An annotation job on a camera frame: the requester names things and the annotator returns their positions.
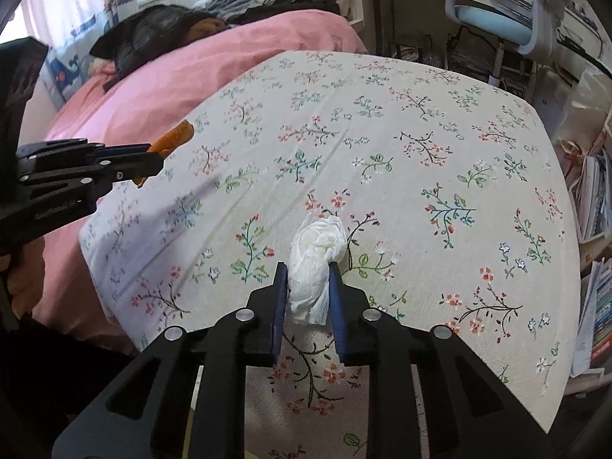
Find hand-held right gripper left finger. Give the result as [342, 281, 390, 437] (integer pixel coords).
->
[50, 262, 290, 459]

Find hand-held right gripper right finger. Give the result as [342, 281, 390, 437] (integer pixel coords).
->
[327, 262, 558, 459]

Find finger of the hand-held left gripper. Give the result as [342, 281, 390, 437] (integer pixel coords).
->
[16, 140, 155, 164]
[20, 152, 164, 188]

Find white tissue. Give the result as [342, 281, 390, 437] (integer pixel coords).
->
[286, 214, 349, 326]

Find long orange peel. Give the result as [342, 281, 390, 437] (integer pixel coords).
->
[134, 122, 195, 188]

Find pink blanket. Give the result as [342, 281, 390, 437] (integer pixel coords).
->
[31, 10, 369, 355]

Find dark jacket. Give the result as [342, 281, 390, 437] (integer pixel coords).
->
[90, 5, 230, 91]

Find pink printed curtain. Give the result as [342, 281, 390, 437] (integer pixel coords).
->
[21, 0, 158, 101]

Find stack of colourful books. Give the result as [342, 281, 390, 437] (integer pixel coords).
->
[571, 258, 612, 378]

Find white bin of notebooks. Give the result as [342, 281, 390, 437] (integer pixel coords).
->
[569, 148, 612, 244]

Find white drawer cabinet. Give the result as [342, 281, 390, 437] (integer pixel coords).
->
[526, 62, 577, 130]

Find blue and grey office chair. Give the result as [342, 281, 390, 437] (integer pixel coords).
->
[444, 0, 565, 89]

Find clear plastic bag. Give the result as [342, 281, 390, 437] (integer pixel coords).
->
[571, 67, 612, 154]

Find beige tote bag red straps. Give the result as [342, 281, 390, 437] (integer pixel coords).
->
[562, 134, 608, 187]

